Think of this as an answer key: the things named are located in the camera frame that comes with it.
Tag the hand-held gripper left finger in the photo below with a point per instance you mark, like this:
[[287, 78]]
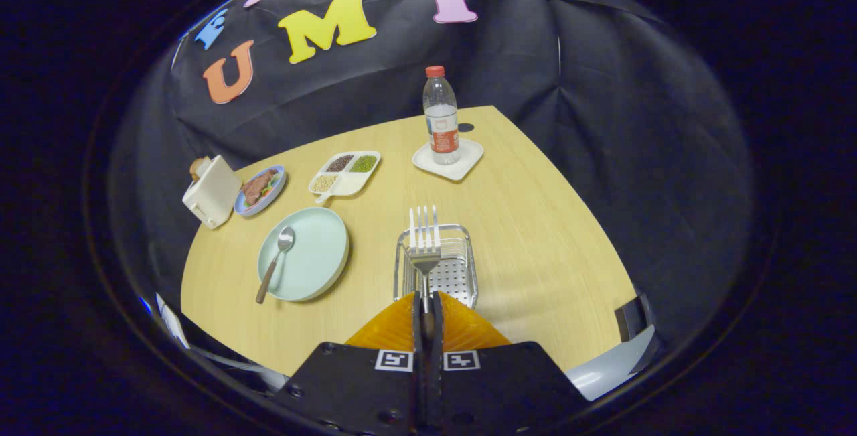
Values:
[[418, 355]]

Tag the dark red beans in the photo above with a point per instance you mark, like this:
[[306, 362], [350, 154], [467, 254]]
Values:
[[339, 163]]

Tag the white divided dish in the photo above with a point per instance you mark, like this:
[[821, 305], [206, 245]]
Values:
[[349, 185]]

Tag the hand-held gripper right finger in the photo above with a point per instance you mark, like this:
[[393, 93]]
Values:
[[436, 355]]

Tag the brown steak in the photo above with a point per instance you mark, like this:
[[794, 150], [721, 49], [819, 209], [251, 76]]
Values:
[[256, 187]]

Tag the black backdrop cloth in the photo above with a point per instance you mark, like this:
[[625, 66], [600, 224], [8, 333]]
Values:
[[602, 155]]

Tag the pale green plate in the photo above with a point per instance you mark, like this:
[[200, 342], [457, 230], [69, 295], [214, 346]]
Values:
[[315, 255]]

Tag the blue plate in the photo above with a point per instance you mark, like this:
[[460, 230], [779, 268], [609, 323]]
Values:
[[276, 193]]

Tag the clear red-capped water bottle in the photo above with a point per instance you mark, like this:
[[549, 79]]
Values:
[[442, 121]]

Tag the green mung beans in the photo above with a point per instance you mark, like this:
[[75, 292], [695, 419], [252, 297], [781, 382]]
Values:
[[364, 163]]

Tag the pale yellow beans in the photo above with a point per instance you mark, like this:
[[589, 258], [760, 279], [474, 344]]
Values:
[[324, 183]]

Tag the white square coaster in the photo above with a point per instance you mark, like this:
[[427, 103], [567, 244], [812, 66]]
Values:
[[470, 158]]

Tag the white toaster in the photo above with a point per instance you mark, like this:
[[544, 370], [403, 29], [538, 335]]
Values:
[[214, 191]]

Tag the brown bread slice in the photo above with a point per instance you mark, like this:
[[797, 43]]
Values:
[[197, 168]]

